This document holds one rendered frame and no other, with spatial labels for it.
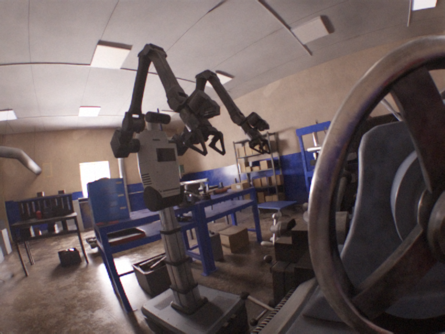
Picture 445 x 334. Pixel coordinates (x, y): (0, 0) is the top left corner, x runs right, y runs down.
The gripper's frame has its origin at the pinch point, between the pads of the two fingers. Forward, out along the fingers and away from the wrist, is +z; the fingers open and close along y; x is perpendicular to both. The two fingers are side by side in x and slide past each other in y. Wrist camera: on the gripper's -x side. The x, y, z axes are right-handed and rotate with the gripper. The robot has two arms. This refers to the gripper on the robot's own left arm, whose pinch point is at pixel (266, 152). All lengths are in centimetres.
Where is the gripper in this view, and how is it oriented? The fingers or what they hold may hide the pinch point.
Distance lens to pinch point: 100.3
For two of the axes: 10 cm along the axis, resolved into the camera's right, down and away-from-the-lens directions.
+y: 5.6, -0.6, 8.2
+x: -6.2, 6.2, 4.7
